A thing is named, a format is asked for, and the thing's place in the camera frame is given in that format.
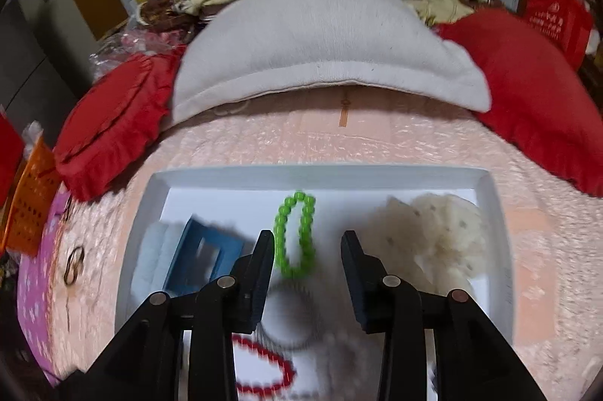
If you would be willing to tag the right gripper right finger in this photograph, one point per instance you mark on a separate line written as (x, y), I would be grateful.
(473, 360)

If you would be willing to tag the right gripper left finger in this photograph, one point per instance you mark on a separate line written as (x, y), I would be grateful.
(143, 359)

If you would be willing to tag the cream dotted scrunchie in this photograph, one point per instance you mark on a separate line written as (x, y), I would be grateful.
(436, 243)

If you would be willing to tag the blue hair claw clip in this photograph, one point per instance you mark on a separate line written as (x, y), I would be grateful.
(204, 253)

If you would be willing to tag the light blue fluffy scrunchie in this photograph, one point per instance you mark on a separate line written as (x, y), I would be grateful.
(157, 249)

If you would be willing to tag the white shallow tray box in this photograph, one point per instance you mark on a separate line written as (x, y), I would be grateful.
(242, 201)

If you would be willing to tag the purple floral bed sheet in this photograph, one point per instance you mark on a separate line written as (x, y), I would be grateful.
(35, 278)

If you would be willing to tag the pink quilted bedspread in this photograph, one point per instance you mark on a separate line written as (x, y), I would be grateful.
(556, 231)

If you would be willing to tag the orange plastic basket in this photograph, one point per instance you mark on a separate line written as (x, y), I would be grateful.
(29, 204)

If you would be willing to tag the red ruffled cushion left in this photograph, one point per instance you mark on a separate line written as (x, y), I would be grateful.
(115, 122)

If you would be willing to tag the red cushion right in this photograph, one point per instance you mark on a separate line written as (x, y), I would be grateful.
(538, 103)

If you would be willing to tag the white pillow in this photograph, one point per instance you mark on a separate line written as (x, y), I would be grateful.
(254, 48)

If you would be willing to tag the red shopping bag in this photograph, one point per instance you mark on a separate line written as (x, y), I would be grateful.
(566, 23)

